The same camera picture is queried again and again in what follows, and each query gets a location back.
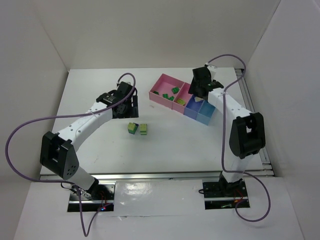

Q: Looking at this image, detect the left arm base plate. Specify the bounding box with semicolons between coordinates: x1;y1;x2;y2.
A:
66;182;116;213

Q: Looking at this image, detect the beige lego brick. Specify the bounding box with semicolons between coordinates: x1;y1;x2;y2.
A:
194;97;203;103

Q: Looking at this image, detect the aluminium rail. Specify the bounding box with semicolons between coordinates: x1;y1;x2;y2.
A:
238;77;273;172
38;170;275;182

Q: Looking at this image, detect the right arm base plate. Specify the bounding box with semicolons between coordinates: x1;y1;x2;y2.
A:
198;180;250;210

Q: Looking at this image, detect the lime blue green lego stack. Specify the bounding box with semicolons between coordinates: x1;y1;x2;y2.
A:
127;122;139;135

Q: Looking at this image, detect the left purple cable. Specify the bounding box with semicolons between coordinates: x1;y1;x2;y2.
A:
4;72;137;237

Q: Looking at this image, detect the lime green striped lego stack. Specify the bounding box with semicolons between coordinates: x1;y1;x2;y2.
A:
139;123;148;135

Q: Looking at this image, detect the pink and blue sorting tray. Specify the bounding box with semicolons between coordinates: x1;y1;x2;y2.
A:
148;74;216;125

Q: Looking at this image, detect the aluminium rail right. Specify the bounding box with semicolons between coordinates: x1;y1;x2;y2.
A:
238;77;273;172

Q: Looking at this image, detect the lime green lego brick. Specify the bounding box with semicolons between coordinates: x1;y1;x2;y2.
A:
176;98;186;106

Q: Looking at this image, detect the dark green square lego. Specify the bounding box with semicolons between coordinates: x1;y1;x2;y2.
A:
171;87;180;94

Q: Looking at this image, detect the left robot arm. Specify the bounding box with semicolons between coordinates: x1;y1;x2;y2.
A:
40;81;139;198

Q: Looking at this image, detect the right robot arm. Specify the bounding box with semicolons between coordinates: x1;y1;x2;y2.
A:
188;65;266;197

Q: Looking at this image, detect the aluminium rail front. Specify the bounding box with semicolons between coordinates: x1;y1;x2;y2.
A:
38;170;275;182

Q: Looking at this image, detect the dark green lego brick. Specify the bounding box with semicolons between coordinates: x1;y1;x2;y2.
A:
162;93;169;99

